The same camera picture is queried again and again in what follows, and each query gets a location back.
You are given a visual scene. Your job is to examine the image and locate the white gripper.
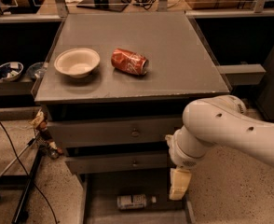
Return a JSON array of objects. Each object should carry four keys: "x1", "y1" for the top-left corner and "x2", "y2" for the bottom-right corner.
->
[{"x1": 165, "y1": 133, "x2": 206, "y2": 201}]

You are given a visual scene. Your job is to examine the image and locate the blue plastic bottle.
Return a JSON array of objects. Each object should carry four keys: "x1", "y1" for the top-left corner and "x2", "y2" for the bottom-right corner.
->
[{"x1": 116, "y1": 194, "x2": 157, "y2": 210}]

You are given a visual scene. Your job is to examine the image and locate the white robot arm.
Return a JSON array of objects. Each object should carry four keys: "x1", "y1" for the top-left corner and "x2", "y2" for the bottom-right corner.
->
[{"x1": 165, "y1": 95, "x2": 274, "y2": 201}]

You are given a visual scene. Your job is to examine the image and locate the middle grey drawer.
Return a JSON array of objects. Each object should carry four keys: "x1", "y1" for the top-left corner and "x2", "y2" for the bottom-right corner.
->
[{"x1": 66, "y1": 151, "x2": 172, "y2": 175}]

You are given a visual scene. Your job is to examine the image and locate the top grey drawer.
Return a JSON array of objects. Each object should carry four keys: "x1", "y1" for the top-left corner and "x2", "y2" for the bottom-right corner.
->
[{"x1": 48, "y1": 116, "x2": 182, "y2": 148}]

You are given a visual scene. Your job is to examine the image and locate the open bottom grey drawer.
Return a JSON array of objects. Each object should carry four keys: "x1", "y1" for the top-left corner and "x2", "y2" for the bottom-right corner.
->
[{"x1": 81, "y1": 168, "x2": 196, "y2": 224}]

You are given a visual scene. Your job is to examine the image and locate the grey drawer cabinet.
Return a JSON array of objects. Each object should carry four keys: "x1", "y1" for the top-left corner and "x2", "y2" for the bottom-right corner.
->
[{"x1": 35, "y1": 12, "x2": 229, "y2": 224}]

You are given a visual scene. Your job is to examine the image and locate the crushed red soda can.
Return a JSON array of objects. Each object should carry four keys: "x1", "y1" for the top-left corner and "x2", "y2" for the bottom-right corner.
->
[{"x1": 111, "y1": 49, "x2": 148, "y2": 76}]

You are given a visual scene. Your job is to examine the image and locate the snack wrappers pile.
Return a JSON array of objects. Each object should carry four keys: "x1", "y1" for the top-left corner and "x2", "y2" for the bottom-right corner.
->
[{"x1": 30, "y1": 110, "x2": 63, "y2": 159}]

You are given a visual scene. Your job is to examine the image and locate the white paper bowl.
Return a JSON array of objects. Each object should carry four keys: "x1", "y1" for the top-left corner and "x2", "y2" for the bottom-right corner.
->
[{"x1": 54, "y1": 48, "x2": 100, "y2": 78}]

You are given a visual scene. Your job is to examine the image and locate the dark glass bowl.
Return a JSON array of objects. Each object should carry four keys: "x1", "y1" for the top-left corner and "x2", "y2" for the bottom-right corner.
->
[{"x1": 26, "y1": 62, "x2": 48, "y2": 80}]

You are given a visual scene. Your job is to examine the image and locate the black tripod stand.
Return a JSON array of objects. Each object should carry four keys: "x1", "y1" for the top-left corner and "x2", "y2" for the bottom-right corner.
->
[{"x1": 0, "y1": 137, "x2": 42, "y2": 224}]

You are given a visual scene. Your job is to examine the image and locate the black monitor stand base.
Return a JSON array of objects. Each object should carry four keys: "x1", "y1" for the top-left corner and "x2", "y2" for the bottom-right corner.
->
[{"x1": 76, "y1": 0, "x2": 129, "y2": 12}]

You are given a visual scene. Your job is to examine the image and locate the white bowl with items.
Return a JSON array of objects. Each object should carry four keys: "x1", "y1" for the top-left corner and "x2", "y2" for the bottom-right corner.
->
[{"x1": 0, "y1": 62, "x2": 23, "y2": 82}]

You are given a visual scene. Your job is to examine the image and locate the black floor cable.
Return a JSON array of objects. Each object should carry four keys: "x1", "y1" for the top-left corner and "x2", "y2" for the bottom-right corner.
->
[{"x1": 0, "y1": 112, "x2": 61, "y2": 224}]

